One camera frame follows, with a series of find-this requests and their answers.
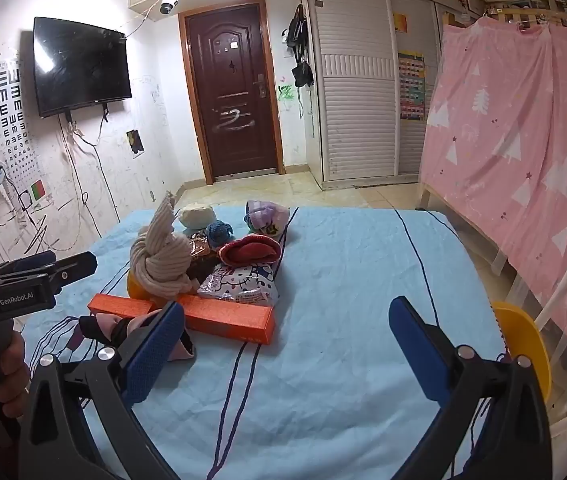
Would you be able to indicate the yellow round object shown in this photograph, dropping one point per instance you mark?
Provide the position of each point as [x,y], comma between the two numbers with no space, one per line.
[136,287]

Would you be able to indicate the brown snack packet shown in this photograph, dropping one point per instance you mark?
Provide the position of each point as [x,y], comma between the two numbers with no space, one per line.
[203,255]

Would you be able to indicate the open wall socket box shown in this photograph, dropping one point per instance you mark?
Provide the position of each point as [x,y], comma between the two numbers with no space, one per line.
[136,142]

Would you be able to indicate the large black hanging bag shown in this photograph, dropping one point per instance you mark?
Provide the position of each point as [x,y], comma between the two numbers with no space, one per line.
[297,27]

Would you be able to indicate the dark brown door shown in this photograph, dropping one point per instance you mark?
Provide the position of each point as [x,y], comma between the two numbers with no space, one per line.
[231,90]

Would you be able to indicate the pink and black sock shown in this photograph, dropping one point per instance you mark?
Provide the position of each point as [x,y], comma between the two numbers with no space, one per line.
[103,325]

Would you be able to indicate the wooden bunk bed frame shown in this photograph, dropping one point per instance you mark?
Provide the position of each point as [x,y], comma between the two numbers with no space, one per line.
[508,10]

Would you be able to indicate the colourful grid poster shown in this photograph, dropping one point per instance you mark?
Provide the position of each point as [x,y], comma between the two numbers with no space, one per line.
[412,85]

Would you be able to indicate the white louvred wardrobe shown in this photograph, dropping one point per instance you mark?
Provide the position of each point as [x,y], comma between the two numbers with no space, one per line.
[358,110]

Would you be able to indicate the light blue tablecloth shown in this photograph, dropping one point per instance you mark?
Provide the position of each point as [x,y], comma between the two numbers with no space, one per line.
[333,350]

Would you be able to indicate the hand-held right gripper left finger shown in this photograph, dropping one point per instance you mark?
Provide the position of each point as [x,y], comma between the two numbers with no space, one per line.
[156,350]

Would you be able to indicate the blue knit ball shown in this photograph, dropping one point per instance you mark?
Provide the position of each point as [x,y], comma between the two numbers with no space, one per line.
[219,232]

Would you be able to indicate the person's left hand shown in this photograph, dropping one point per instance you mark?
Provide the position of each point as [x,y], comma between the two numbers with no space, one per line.
[13,375]

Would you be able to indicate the cream round bun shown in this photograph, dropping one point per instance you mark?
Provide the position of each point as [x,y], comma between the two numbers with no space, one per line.
[197,216]

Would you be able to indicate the pink tree print curtain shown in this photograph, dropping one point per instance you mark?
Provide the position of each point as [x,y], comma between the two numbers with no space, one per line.
[513,135]

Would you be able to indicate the long orange box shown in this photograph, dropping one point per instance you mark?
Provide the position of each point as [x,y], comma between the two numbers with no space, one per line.
[228,317]

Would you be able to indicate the black wall television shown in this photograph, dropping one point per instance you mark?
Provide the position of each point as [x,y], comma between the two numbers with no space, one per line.
[80,65]

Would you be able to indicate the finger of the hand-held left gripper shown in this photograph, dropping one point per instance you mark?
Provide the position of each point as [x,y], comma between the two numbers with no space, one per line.
[78,264]
[38,261]

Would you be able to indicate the orange sticker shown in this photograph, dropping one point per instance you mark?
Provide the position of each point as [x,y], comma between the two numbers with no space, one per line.
[401,23]

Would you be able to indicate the white security camera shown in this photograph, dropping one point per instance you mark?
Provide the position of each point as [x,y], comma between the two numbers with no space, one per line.
[167,4]

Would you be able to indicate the small black hanging bag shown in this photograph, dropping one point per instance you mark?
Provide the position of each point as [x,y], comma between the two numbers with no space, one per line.
[303,75]

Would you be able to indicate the yellow plastic bin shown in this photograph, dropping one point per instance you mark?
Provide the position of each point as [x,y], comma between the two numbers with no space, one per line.
[526,340]

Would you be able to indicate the eye chart poster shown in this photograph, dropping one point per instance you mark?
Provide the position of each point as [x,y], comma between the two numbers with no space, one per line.
[13,125]

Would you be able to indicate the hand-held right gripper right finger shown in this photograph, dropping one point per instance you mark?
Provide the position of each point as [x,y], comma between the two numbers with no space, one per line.
[416,345]

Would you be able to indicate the cartoon print snack bag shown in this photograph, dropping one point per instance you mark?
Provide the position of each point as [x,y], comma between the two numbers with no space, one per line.
[241,282]

